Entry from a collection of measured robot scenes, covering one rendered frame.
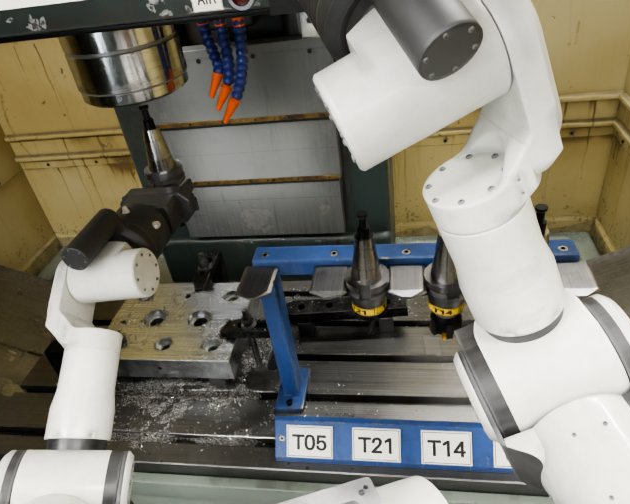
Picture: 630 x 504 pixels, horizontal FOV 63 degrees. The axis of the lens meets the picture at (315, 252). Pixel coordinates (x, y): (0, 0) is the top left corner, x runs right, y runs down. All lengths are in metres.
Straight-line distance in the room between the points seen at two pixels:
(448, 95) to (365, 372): 0.79
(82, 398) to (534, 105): 0.55
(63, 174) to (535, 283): 1.90
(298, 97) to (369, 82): 0.95
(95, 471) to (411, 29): 0.52
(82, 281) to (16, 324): 1.06
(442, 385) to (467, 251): 0.66
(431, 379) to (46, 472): 0.66
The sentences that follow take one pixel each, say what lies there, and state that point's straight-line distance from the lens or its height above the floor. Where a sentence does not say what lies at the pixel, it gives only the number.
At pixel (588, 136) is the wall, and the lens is 1.79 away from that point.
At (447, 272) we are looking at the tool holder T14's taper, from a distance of 0.70.
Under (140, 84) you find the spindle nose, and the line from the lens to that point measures 0.77.
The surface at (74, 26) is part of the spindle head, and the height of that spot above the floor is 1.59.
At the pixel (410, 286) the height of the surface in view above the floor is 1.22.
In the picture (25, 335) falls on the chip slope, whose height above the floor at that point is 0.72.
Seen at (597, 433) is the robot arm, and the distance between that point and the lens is 0.42.
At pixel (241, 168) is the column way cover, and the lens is 1.35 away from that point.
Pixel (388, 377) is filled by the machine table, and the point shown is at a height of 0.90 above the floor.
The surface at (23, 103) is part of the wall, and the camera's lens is 2.06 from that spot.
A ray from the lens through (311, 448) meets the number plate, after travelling 0.91.
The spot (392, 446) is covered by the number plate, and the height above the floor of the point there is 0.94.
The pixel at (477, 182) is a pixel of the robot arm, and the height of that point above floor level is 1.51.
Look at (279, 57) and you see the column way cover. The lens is 1.22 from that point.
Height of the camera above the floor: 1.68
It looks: 35 degrees down
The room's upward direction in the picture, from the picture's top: 9 degrees counter-clockwise
